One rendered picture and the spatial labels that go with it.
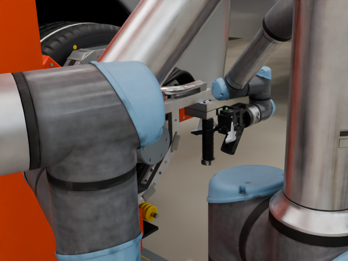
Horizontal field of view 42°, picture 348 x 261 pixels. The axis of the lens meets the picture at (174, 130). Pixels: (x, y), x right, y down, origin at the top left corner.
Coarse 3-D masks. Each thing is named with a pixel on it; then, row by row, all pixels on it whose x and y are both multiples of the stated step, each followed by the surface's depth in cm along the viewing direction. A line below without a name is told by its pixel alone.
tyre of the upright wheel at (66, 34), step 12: (48, 24) 145; (60, 24) 143; (72, 24) 142; (84, 24) 139; (96, 24) 138; (108, 24) 143; (48, 36) 133; (60, 36) 130; (72, 36) 131; (84, 36) 134; (96, 36) 137; (108, 36) 140; (48, 48) 127; (60, 48) 128; (72, 48) 131; (84, 48) 135; (60, 60) 129
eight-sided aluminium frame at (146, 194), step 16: (96, 48) 133; (64, 64) 128; (80, 64) 125; (176, 80) 156; (176, 112) 159; (176, 128) 161; (176, 144) 162; (144, 176) 160; (160, 176) 160; (144, 192) 155
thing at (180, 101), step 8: (208, 88) 141; (176, 96) 132; (184, 96) 132; (192, 96) 134; (200, 96) 137; (208, 96) 140; (168, 104) 126; (176, 104) 129; (184, 104) 132; (192, 104) 134; (168, 112) 127
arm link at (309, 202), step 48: (336, 0) 42; (336, 48) 43; (288, 96) 49; (336, 96) 44; (288, 144) 50; (336, 144) 46; (288, 192) 51; (336, 192) 48; (288, 240) 50; (336, 240) 48
